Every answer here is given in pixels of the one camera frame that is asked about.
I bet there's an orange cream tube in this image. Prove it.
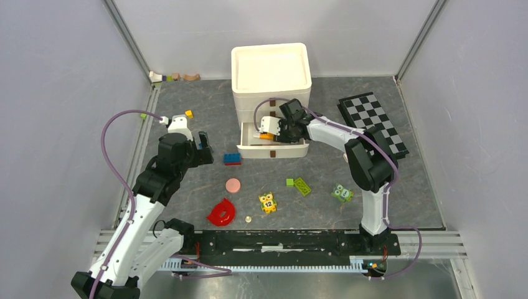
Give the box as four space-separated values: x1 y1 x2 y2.
252 132 275 141

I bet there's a pink round sponge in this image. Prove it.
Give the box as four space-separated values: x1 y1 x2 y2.
225 178 242 194

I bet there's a white three-drawer organizer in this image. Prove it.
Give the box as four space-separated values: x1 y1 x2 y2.
231 43 312 159

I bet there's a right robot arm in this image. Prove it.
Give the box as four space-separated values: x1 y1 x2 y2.
277 99 399 254

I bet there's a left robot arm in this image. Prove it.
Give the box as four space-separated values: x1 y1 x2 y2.
71 131 214 298

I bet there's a yellow small cube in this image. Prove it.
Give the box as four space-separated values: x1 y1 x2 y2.
185 110 194 119

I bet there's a blue red duplo brick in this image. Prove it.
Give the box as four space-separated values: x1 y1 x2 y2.
223 153 242 166

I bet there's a red arch brick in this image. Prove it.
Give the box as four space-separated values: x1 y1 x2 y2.
207 198 236 227

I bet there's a wooden arch block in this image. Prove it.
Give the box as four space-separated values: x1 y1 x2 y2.
182 74 201 81

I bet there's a lime green flat brick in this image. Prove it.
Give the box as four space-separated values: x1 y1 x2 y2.
293 178 311 197

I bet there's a black grey chessboard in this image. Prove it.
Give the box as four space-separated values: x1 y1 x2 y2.
337 92 409 159

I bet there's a white corner block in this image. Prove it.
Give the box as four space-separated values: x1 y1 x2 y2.
148 70 164 84

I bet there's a yellow owl brick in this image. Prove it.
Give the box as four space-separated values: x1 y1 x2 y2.
258 192 277 214

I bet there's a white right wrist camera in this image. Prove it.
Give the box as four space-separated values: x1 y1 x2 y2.
258 116 281 143

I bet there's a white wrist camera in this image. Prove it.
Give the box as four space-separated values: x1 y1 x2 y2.
258 116 281 143
159 115 194 141

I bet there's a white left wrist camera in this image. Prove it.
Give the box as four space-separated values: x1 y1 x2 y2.
159 115 194 141

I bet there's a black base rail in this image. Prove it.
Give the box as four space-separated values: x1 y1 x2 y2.
179 229 401 267

